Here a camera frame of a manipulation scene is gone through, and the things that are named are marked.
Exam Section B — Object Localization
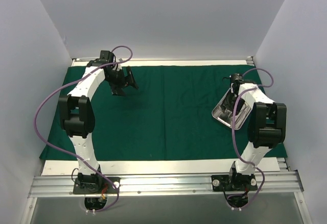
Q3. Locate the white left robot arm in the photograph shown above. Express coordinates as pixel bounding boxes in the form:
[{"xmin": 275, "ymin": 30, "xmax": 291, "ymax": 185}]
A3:
[{"xmin": 59, "ymin": 59, "xmax": 138, "ymax": 193}]

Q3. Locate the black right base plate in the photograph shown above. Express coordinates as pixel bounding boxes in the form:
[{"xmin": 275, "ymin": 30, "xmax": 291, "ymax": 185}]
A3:
[{"xmin": 211, "ymin": 174, "xmax": 258, "ymax": 192}]

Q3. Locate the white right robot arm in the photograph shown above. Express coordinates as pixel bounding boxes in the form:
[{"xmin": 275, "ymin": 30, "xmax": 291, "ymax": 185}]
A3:
[{"xmin": 221, "ymin": 79, "xmax": 287, "ymax": 190}]

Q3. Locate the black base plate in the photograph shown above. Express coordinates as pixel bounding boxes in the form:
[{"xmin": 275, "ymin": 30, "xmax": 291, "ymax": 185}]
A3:
[
  {"xmin": 211, "ymin": 174, "xmax": 258, "ymax": 192},
  {"xmin": 73, "ymin": 177, "xmax": 120, "ymax": 195}
]

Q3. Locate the aluminium front rail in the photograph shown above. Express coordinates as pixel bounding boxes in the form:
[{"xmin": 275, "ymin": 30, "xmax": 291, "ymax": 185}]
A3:
[{"xmin": 28, "ymin": 171, "xmax": 303, "ymax": 197}]

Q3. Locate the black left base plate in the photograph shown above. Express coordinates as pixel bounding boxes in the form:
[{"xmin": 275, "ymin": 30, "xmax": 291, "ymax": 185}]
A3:
[{"xmin": 73, "ymin": 177, "xmax": 120, "ymax": 195}]

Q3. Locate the steel instrument tray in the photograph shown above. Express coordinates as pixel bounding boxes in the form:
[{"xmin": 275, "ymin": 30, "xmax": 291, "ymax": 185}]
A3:
[{"xmin": 212, "ymin": 93, "xmax": 251, "ymax": 130}]

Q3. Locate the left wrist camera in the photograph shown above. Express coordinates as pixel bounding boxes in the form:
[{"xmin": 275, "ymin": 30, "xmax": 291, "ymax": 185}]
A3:
[{"xmin": 99, "ymin": 50, "xmax": 120, "ymax": 63}]

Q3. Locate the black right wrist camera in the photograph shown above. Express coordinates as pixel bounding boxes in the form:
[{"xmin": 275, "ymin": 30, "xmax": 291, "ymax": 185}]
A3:
[{"xmin": 229, "ymin": 73, "xmax": 244, "ymax": 84}]

